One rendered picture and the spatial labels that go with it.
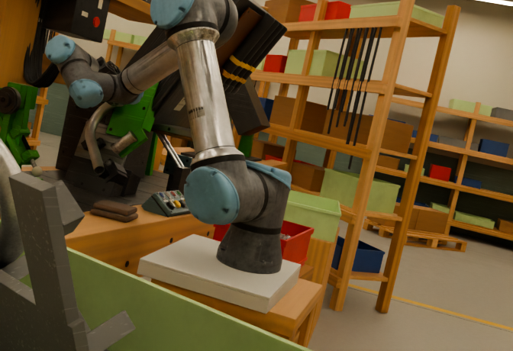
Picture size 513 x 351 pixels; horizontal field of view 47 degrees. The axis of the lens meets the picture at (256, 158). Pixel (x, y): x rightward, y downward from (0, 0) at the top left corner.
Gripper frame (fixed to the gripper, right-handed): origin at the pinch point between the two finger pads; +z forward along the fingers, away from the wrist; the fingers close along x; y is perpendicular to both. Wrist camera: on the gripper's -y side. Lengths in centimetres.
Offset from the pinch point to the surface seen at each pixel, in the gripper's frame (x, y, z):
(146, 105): -5.8, 6.9, 2.7
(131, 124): -8.6, -0.1, 2.7
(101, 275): -73, 9, -74
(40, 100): 388, -249, 487
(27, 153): -12.6, -23.3, -20.5
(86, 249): -54, -8, -40
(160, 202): -39.4, 0.5, -5.7
